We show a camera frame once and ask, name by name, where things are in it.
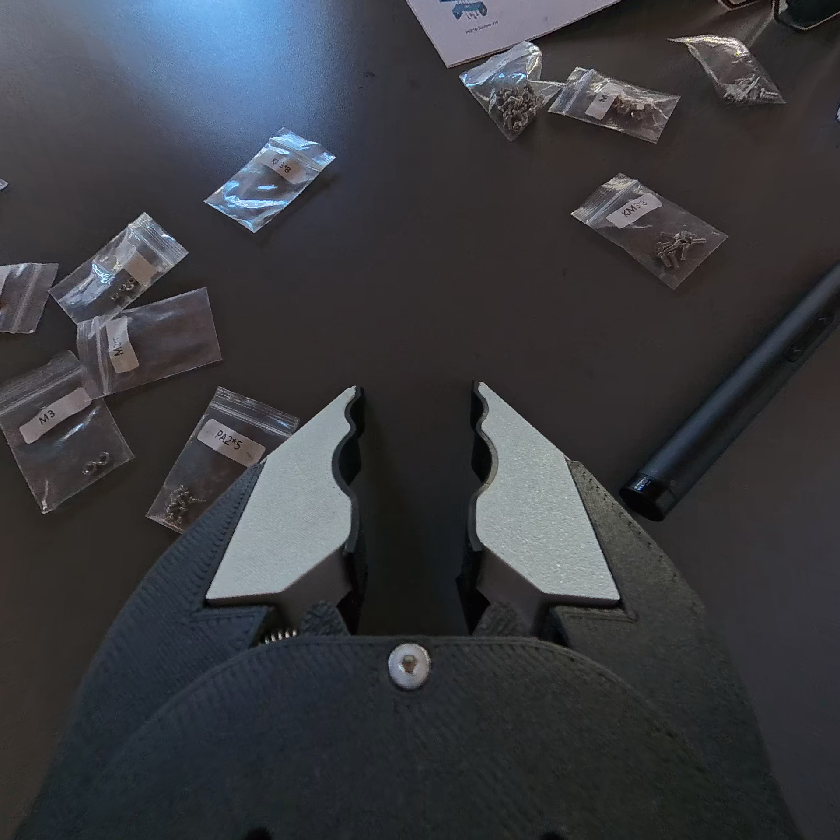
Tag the scattered small clear parts bags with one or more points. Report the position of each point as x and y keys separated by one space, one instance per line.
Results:
x=282 y=174

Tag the dark grey desk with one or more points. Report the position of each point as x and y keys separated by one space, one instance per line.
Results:
x=426 y=262

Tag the black marker pen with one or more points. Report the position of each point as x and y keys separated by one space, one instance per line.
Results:
x=735 y=400

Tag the white blue instruction booklet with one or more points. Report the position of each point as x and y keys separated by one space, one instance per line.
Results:
x=512 y=26

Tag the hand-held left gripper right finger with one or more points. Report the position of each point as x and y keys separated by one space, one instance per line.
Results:
x=544 y=525

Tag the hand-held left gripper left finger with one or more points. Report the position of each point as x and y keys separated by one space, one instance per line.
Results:
x=289 y=525

